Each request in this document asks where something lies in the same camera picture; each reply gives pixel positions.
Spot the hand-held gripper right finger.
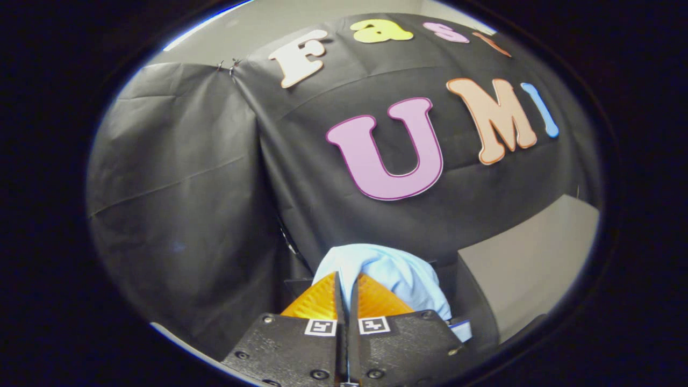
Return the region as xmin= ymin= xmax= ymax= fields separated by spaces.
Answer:
xmin=347 ymin=273 xmax=474 ymax=387

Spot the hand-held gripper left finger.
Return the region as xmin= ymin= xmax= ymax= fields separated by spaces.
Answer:
xmin=221 ymin=271 xmax=349 ymax=387

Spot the light blue garment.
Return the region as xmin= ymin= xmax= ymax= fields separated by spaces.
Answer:
xmin=312 ymin=243 xmax=474 ymax=343

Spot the beige cabinet with dark top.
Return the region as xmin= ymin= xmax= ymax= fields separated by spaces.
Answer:
xmin=454 ymin=193 xmax=600 ymax=345

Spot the black backdrop cloth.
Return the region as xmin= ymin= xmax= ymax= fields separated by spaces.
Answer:
xmin=86 ymin=13 xmax=603 ymax=361

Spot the black hanging cable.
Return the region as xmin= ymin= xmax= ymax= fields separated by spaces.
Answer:
xmin=277 ymin=215 xmax=300 ymax=254

